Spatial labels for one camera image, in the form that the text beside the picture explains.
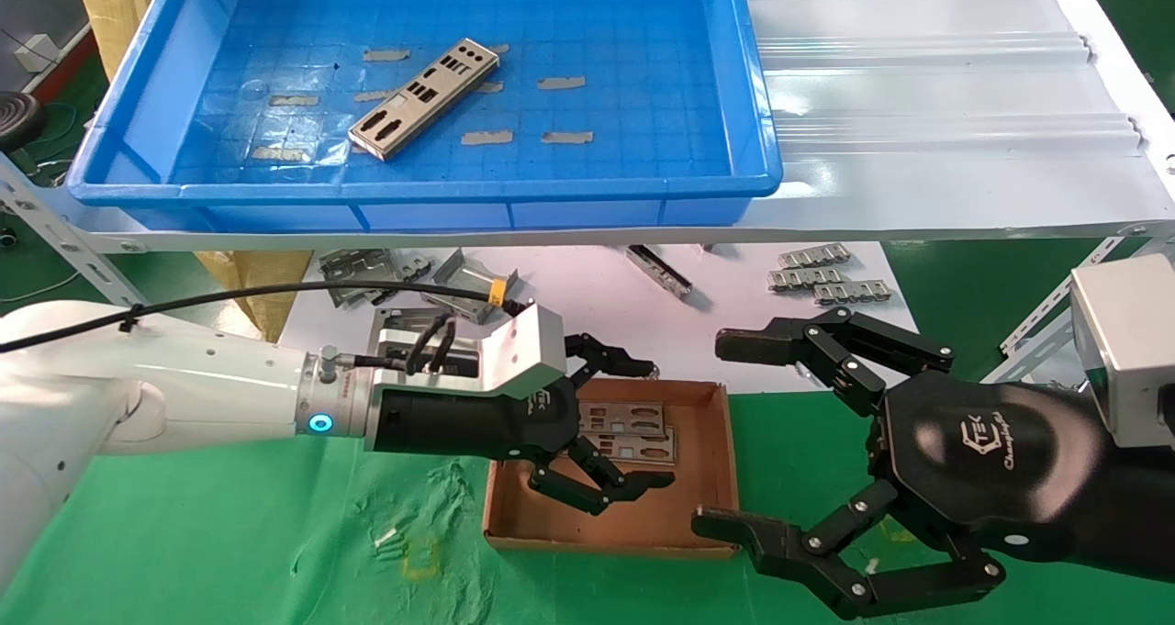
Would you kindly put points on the silver metal IO shield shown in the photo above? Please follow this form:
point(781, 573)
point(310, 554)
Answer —
point(422, 97)
point(647, 448)
point(633, 416)

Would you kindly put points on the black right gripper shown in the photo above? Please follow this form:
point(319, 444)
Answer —
point(1010, 460)

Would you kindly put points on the white flat board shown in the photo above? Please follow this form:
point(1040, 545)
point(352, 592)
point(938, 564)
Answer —
point(569, 285)

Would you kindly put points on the black round stool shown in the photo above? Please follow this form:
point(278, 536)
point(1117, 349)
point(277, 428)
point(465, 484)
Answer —
point(18, 120)

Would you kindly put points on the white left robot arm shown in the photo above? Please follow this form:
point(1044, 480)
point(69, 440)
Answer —
point(138, 396)

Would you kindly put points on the perforated white shelf post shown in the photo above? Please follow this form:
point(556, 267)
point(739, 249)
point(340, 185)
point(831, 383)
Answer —
point(1037, 327)
point(73, 244)

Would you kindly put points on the small ridged metal clip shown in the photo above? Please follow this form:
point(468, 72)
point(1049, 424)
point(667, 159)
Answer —
point(806, 279)
point(854, 292)
point(815, 256)

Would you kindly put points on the small slotted metal strip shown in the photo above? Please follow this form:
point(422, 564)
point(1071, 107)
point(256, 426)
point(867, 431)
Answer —
point(415, 265)

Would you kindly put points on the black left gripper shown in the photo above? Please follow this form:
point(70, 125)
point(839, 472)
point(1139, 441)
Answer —
point(459, 423)

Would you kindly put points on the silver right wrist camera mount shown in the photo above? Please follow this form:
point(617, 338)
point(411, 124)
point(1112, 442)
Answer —
point(1129, 350)

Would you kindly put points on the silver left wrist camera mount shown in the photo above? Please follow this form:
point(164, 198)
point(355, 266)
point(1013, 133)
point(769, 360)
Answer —
point(523, 350)

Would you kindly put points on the U-shaped metal bracket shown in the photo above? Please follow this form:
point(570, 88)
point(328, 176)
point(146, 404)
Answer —
point(459, 272)

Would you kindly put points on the brown cardboard box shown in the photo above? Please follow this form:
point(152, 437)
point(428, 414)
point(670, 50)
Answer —
point(606, 515)

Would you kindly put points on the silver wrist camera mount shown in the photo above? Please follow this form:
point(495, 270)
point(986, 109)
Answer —
point(523, 350)
point(1129, 350)

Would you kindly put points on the blue plastic tray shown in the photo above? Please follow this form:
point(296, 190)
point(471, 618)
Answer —
point(624, 102)

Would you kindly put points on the white power socket box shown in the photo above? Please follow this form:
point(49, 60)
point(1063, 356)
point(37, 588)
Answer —
point(37, 51)

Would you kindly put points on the narrow metal shield with flanges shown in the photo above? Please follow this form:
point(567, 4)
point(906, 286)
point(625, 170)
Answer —
point(659, 272)

